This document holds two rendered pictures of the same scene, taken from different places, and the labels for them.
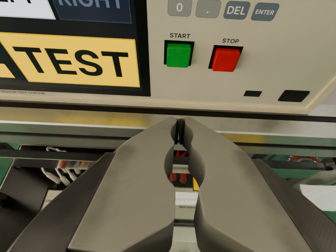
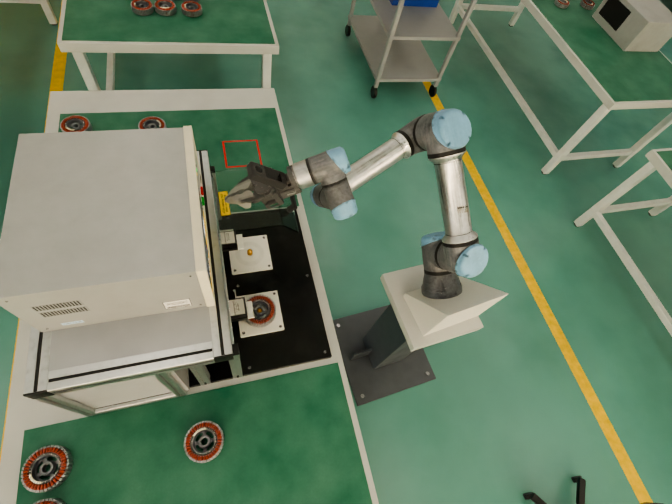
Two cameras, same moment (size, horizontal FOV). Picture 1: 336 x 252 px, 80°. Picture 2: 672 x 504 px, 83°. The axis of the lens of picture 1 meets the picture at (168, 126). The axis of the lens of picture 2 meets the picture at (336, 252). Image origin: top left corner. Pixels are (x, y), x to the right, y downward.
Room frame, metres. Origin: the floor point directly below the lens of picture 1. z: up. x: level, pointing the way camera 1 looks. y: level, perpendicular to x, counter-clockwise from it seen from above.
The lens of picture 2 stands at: (0.07, 0.68, 2.09)
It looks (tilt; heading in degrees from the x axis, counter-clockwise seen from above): 59 degrees down; 241
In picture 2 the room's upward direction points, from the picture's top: 20 degrees clockwise
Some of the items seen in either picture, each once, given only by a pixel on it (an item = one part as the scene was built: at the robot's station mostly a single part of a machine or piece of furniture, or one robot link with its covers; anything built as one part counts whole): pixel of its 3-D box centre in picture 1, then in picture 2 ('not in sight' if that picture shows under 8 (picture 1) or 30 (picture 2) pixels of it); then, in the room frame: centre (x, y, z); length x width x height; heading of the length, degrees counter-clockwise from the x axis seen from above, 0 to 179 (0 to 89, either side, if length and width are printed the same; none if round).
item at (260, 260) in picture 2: not in sight; (249, 254); (0.01, -0.04, 0.78); 0.15 x 0.15 x 0.01; 2
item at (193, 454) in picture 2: not in sight; (204, 441); (0.21, 0.57, 0.77); 0.11 x 0.11 x 0.04
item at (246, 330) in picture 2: not in sight; (259, 313); (0.00, 0.20, 0.78); 0.15 x 0.15 x 0.01; 2
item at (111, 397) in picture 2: not in sight; (123, 391); (0.40, 0.41, 0.91); 0.28 x 0.03 x 0.32; 2
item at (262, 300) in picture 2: not in sight; (259, 310); (0.00, 0.20, 0.80); 0.11 x 0.11 x 0.04
